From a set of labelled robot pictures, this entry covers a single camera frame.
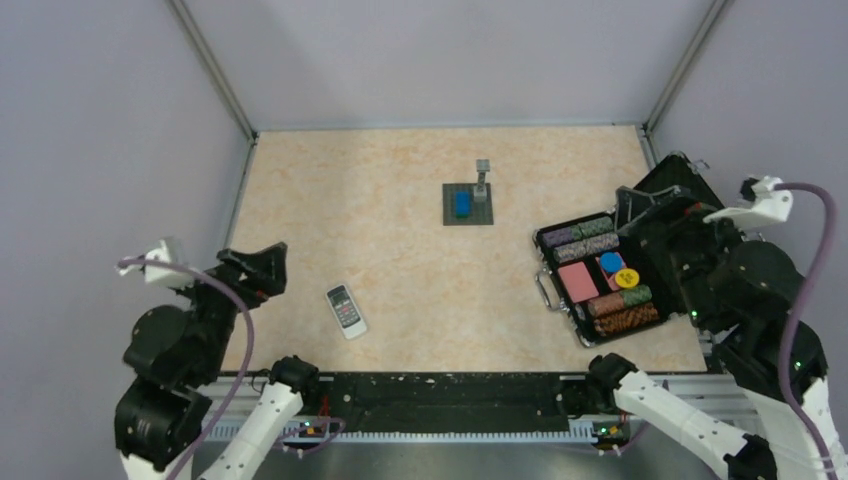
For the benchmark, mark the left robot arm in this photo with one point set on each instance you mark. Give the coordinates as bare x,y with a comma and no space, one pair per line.
163,418

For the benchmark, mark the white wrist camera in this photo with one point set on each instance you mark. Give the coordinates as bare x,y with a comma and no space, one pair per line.
155,265
765,205

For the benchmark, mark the grey lego baseplate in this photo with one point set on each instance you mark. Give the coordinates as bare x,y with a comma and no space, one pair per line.
482,214

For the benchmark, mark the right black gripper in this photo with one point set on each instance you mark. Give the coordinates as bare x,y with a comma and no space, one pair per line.
673,204

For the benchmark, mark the yellow dealer button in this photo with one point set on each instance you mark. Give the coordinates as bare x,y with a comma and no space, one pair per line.
627,278

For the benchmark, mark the blue round chip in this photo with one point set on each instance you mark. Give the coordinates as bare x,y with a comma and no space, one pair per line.
611,262

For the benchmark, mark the blue lego brick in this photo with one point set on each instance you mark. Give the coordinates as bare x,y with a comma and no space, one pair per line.
462,204

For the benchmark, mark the pink card deck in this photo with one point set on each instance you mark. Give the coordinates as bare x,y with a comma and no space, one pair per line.
578,282

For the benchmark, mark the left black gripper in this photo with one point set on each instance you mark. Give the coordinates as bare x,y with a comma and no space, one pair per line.
268,269

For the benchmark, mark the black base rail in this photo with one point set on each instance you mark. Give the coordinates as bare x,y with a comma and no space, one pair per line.
462,403

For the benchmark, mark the grey lego tower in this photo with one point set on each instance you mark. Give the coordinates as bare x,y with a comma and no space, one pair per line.
480,190

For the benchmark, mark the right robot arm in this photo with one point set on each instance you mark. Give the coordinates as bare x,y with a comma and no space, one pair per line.
775,359

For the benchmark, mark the black poker chip case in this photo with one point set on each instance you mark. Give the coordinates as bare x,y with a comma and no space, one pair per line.
665,290

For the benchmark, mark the chrome case handle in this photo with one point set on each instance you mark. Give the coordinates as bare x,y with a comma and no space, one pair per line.
549,296

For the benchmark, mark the white remote control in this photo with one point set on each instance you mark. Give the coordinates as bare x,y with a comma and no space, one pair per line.
346,312

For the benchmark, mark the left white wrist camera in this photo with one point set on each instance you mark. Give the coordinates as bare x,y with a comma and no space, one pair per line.
155,265

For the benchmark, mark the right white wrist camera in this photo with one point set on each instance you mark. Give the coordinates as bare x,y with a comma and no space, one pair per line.
765,205

